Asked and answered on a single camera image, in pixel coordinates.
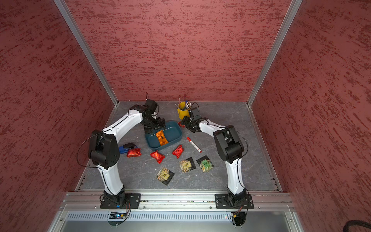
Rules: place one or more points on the black yellow tea pouch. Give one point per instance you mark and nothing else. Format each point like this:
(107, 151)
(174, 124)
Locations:
(187, 165)
(165, 176)

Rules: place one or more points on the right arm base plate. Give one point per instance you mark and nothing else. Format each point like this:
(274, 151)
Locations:
(221, 200)

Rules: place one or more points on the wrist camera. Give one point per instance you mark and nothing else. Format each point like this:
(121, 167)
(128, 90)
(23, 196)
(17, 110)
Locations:
(152, 106)
(194, 114)

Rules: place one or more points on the teal plastic storage box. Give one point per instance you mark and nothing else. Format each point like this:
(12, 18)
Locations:
(172, 132)

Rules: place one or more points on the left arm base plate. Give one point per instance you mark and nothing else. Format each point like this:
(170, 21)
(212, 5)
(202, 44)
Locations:
(132, 200)

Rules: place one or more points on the aluminium front rail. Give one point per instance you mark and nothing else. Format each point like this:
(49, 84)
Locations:
(179, 200)

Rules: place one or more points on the yellow pen cup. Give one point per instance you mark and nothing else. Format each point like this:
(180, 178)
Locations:
(183, 109)

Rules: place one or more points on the red foil tea bag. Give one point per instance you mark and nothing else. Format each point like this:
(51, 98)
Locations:
(157, 156)
(136, 152)
(178, 151)

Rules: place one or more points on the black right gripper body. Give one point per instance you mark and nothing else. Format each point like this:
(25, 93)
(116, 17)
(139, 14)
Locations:
(189, 123)

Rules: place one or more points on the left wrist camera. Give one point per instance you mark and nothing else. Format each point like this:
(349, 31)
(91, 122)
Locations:
(152, 106)

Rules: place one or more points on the black green tea pouch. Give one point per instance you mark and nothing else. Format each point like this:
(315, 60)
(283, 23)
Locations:
(205, 163)

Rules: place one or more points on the orange foil tea bag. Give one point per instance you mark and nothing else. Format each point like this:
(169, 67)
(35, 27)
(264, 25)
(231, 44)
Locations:
(161, 138)

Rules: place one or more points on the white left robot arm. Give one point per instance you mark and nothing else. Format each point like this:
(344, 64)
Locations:
(104, 150)

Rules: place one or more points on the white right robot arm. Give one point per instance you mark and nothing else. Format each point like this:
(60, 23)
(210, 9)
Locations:
(230, 149)

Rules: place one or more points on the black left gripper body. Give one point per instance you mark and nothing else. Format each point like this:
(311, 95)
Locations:
(152, 123)

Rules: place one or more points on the red white marker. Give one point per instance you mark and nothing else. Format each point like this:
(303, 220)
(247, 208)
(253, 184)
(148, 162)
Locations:
(195, 146)

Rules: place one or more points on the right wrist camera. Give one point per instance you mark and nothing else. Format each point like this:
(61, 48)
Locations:
(194, 114)

